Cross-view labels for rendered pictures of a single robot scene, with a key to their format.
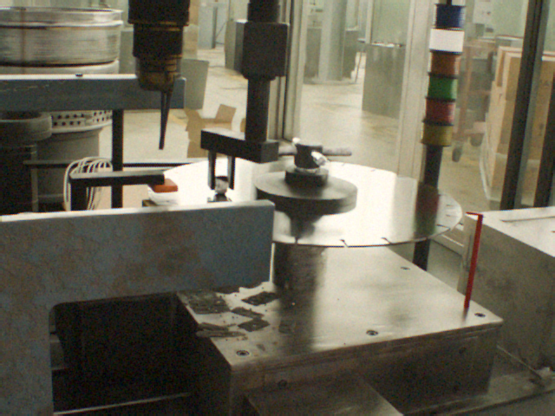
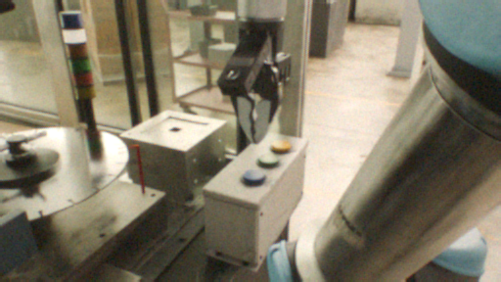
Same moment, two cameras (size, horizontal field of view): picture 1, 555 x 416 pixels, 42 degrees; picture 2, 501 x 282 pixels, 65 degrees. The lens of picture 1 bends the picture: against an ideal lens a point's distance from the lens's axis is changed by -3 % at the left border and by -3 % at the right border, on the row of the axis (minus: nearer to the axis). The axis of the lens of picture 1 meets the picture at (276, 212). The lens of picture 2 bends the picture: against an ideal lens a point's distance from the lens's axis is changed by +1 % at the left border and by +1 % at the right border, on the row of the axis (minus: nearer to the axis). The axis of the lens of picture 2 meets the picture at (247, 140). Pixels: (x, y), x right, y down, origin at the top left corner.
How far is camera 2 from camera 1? 0.14 m
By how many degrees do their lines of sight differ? 37
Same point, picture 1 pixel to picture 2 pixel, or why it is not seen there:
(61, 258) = not seen: outside the picture
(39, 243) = not seen: outside the picture
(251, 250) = (20, 242)
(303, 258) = not seen: hidden behind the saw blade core
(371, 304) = (91, 214)
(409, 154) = (64, 94)
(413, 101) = (55, 62)
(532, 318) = (175, 180)
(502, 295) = (155, 172)
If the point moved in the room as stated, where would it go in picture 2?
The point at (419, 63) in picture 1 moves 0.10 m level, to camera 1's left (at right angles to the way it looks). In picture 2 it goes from (51, 38) to (13, 42)
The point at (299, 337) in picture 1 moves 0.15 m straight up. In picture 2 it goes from (61, 259) to (38, 174)
